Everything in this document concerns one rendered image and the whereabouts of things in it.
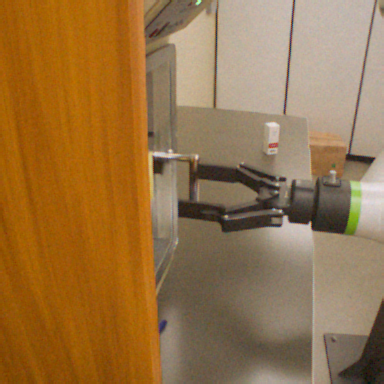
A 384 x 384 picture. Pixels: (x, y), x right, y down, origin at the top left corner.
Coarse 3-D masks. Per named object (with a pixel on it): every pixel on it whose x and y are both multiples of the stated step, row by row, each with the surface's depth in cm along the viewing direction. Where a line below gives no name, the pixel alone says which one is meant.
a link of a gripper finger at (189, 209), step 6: (180, 204) 65; (186, 204) 65; (192, 204) 64; (198, 204) 64; (204, 204) 64; (210, 204) 64; (216, 204) 64; (222, 204) 64; (180, 210) 66; (186, 210) 65; (192, 210) 65; (198, 210) 65; (216, 210) 64; (180, 216) 66; (186, 216) 66; (192, 216) 66; (198, 216) 65
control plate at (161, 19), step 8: (176, 0) 36; (184, 0) 39; (168, 8) 37; (176, 8) 40; (184, 8) 44; (192, 8) 49; (160, 16) 37; (168, 16) 40; (176, 16) 45; (184, 16) 50; (152, 24) 37; (160, 24) 41; (144, 32) 38; (168, 32) 51; (152, 40) 46
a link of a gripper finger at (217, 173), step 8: (200, 168) 76; (208, 168) 76; (216, 168) 76; (224, 168) 75; (232, 168) 75; (200, 176) 77; (208, 176) 77; (216, 176) 76; (224, 176) 76; (232, 176) 76
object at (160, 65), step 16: (160, 48) 58; (160, 64) 58; (160, 80) 59; (160, 96) 60; (160, 112) 61; (176, 112) 70; (160, 128) 62; (176, 128) 71; (160, 144) 63; (176, 144) 73; (160, 160) 64; (160, 176) 66; (176, 176) 76; (160, 192) 67; (176, 192) 77; (160, 208) 68; (176, 208) 79; (160, 224) 69; (176, 224) 80; (160, 240) 70; (176, 240) 82; (160, 256) 72; (160, 272) 73
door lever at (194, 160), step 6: (168, 156) 68; (174, 156) 69; (180, 156) 69; (186, 156) 68; (192, 156) 68; (198, 156) 68; (168, 162) 69; (186, 162) 69; (192, 162) 68; (198, 162) 68; (192, 168) 69; (198, 168) 69; (192, 174) 69; (198, 174) 70; (192, 180) 70; (198, 180) 70; (192, 186) 70; (198, 186) 71; (192, 192) 71; (198, 192) 71; (192, 198) 71; (198, 198) 72
